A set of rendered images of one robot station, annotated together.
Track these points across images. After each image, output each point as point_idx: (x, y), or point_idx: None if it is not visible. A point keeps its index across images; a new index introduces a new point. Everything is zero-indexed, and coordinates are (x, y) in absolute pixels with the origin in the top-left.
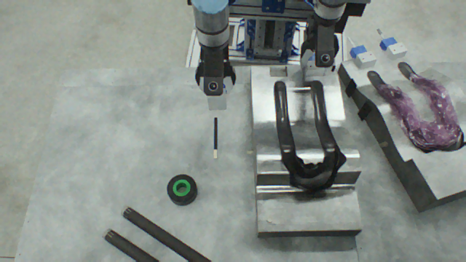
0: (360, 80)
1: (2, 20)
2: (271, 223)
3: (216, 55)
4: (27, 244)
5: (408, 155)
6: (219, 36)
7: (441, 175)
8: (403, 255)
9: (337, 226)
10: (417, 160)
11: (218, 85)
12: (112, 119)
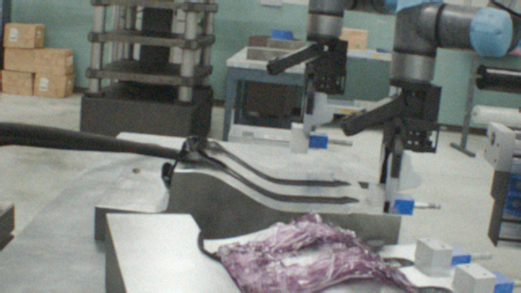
0: (384, 251)
1: (513, 288)
2: (130, 172)
3: (305, 47)
4: (160, 137)
5: (207, 245)
6: (309, 18)
7: (148, 225)
8: (45, 260)
9: (107, 195)
10: (185, 216)
11: (274, 59)
12: (293, 163)
